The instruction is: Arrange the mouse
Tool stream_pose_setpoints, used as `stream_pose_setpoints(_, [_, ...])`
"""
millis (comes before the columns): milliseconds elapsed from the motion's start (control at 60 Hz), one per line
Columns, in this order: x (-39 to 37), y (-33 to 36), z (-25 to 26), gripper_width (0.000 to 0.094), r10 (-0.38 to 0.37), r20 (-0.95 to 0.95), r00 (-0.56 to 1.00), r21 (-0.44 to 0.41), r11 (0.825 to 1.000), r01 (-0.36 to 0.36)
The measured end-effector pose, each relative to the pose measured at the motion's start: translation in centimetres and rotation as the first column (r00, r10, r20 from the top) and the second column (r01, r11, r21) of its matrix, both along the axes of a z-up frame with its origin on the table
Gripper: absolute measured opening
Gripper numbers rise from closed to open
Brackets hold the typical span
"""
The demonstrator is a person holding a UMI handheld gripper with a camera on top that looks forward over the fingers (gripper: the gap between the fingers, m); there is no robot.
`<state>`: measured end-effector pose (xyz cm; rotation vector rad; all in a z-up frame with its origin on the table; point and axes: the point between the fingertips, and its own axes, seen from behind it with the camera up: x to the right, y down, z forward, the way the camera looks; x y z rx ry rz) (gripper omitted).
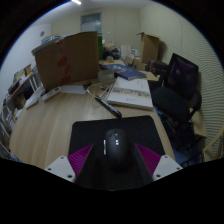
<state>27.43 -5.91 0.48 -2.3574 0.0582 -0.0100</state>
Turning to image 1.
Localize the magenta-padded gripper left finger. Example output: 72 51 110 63
44 143 101 189

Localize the black office chair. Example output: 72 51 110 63
151 53 203 141

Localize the black computer mouse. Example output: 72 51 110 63
101 128 132 168

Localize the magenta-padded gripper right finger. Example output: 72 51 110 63
133 143 184 188

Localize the white paper sheet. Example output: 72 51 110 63
60 83 88 95

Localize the small open cardboard box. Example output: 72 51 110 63
137 31 161 65

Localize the black mouse pad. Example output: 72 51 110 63
67 115 166 192

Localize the thick white book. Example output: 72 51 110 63
106 76 154 111

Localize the clear plastic container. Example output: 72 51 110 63
97 69 117 84

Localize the cluttered shelf unit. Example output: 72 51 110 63
0 64 43 158

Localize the grey door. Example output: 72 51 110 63
80 12 103 34

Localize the black marker pen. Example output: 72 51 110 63
94 95 123 119

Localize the blue book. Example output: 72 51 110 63
99 63 148 82

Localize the white cable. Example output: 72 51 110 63
86 82 114 101

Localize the large brown cardboard box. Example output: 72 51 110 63
34 30 100 93

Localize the blue and white carton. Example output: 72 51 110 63
40 34 63 44

